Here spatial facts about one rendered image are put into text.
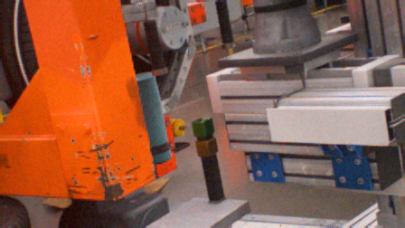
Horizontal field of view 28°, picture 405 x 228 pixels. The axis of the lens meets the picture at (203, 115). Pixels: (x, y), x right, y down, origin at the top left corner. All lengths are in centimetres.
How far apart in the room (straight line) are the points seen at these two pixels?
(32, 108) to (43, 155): 12
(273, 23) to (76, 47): 46
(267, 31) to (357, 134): 35
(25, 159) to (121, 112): 31
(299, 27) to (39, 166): 77
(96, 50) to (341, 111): 64
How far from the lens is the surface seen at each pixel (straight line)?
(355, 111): 147
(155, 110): 228
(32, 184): 211
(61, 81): 191
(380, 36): 178
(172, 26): 233
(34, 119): 205
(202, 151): 194
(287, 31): 170
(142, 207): 223
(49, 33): 190
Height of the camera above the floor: 107
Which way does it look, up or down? 12 degrees down
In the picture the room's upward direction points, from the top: 11 degrees counter-clockwise
